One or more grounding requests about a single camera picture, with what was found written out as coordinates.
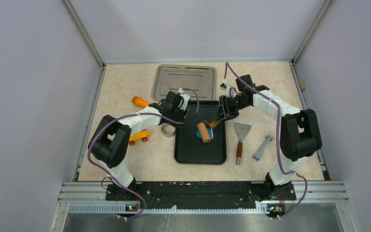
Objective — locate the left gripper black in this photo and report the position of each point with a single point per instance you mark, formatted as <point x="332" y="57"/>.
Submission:
<point x="182" y="114"/>

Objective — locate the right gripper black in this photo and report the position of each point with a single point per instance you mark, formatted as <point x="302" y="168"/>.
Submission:
<point x="221" y="115"/>

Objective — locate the wooden rolling pin roller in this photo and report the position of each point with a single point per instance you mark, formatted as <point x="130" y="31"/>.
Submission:
<point x="202" y="127"/>

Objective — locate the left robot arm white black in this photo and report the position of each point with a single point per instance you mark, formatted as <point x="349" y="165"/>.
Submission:
<point x="108" y="146"/>

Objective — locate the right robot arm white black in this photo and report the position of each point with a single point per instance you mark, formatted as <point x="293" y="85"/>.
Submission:
<point x="297" y="130"/>

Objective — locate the blue dough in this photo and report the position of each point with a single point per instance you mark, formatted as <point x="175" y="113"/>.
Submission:
<point x="210" y="132"/>

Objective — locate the round metal cookie cutter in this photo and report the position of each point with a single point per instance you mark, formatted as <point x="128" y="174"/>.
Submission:
<point x="168" y="130"/>

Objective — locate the yellow toy car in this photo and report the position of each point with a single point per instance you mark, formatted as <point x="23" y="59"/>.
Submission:
<point x="140" y="136"/>

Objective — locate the silver metal tray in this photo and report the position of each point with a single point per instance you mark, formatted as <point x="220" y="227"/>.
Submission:
<point x="201" y="79"/>

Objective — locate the black baking tray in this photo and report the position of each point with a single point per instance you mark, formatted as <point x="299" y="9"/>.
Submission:
<point x="189" y="148"/>

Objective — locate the grey dumbbell-shaped tool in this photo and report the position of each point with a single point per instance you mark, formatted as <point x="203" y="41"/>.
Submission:
<point x="259" y="153"/>

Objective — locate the small wooden cork piece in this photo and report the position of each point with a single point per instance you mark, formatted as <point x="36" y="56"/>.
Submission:
<point x="302" y="85"/>

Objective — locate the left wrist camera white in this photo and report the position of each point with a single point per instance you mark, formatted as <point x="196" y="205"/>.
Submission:
<point x="185" y="98"/>

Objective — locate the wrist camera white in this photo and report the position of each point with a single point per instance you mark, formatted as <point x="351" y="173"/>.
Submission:
<point x="230" y="91"/>
<point x="185" y="98"/>

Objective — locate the metal scraper wooden handle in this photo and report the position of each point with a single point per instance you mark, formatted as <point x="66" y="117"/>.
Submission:
<point x="241" y="131"/>

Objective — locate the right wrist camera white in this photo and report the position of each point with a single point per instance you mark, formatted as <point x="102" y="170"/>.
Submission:
<point x="230" y="91"/>

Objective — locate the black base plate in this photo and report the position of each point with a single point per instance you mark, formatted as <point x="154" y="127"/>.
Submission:
<point x="190" y="195"/>

